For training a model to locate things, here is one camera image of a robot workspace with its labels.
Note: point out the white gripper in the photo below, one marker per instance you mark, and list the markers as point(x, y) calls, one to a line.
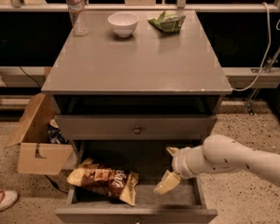
point(179, 164)

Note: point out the brown chip bag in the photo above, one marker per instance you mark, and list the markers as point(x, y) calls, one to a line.
point(112, 183)

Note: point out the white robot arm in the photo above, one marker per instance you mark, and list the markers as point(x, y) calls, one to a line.
point(218, 154)

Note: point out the grey open middle drawer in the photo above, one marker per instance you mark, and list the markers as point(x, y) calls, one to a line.
point(183, 205)

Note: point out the grey drawer cabinet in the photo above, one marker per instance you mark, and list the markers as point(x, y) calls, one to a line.
point(148, 73)

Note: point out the grey top drawer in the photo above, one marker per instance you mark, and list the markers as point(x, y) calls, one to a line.
point(135, 127)

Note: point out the blue snack bag in box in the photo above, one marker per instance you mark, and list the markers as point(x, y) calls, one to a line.
point(55, 136)

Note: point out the green chip bag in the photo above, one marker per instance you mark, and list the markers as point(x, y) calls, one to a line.
point(168, 22)

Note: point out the open cardboard box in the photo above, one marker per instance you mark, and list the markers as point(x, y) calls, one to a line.
point(38, 156)

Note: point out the white ceramic bowl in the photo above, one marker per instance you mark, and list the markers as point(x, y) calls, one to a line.
point(123, 24)

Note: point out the white red sneaker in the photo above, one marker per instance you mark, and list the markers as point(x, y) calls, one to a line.
point(7, 198)

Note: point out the clear plastic water bottle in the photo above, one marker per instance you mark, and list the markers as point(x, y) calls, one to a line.
point(76, 9)

